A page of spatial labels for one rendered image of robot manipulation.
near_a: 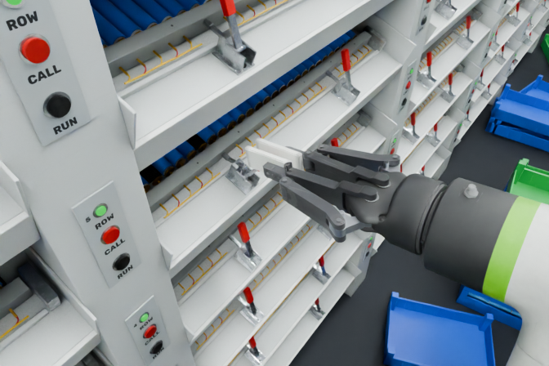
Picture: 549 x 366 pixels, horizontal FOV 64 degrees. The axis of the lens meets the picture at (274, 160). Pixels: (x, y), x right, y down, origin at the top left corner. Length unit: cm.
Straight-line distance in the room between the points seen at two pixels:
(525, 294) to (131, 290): 37
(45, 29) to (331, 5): 41
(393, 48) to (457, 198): 54
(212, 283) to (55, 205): 40
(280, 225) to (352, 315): 76
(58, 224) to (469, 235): 34
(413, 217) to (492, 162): 175
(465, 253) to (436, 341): 114
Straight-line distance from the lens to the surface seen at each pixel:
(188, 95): 45
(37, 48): 32
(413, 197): 42
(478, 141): 225
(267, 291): 94
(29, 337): 53
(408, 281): 162
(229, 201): 59
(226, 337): 90
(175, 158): 59
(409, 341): 150
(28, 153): 35
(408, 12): 88
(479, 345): 157
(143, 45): 46
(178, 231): 56
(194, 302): 72
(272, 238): 78
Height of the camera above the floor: 131
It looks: 42 degrees down
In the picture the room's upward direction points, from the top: straight up
